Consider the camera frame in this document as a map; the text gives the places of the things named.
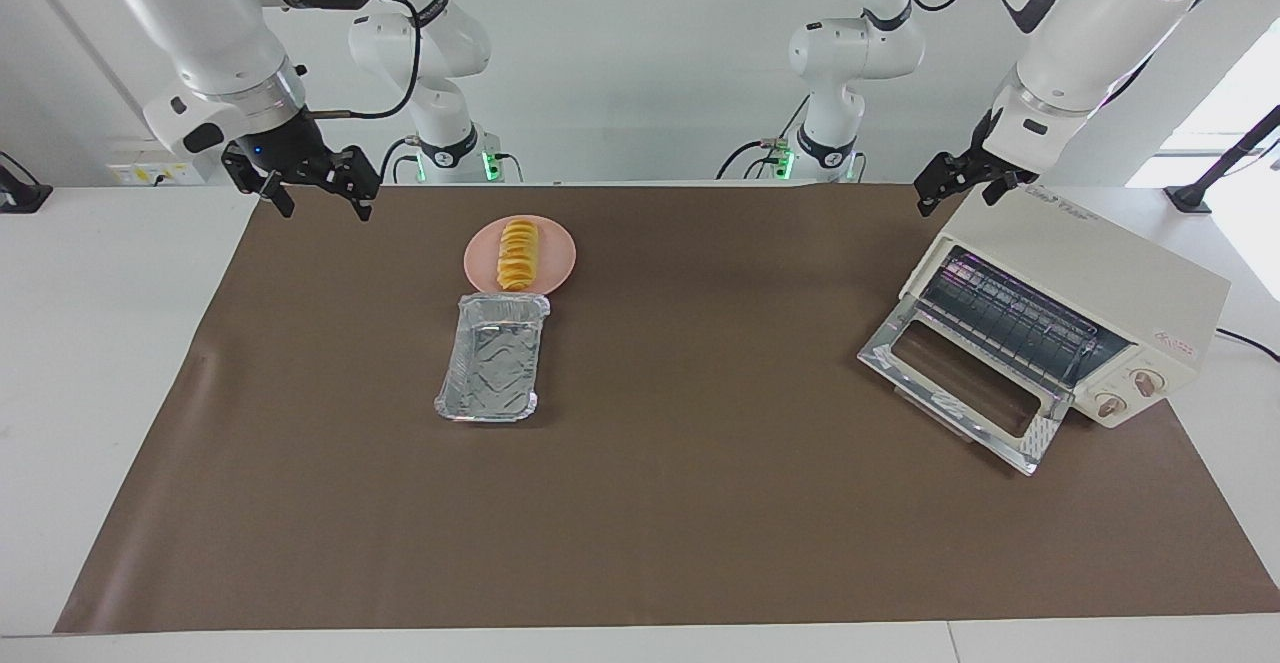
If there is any black left arm base cable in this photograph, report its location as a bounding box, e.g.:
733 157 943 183
714 93 813 182

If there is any white wall power outlet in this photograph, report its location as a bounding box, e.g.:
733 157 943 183
108 156 198 187

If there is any aluminium foil baking tray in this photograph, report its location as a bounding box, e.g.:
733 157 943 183
433 292 552 425

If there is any glass oven door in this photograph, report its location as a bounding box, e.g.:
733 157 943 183
857 298 1077 477

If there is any yellow twisted bread loaf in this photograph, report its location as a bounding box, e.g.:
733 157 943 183
497 218 542 292

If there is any black oven power cord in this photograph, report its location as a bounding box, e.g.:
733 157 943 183
1214 327 1280 363

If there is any black right arm base cable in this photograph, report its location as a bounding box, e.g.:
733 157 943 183
378 137 417 185

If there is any black stand with flat foot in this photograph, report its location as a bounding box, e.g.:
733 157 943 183
0 150 54 214

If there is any pink round plate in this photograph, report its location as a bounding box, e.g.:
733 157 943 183
463 214 578 298

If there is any cream toaster oven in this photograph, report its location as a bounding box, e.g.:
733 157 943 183
898 186 1233 431

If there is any black stand with slanted pole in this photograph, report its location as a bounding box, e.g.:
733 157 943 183
1164 106 1280 215

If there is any brown table mat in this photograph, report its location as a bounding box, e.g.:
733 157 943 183
53 183 1280 636

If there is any black arm base cable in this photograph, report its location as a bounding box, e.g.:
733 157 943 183
378 137 417 185
714 93 813 182

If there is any metal oven wire rack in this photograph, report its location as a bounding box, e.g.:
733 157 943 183
920 248 1133 396

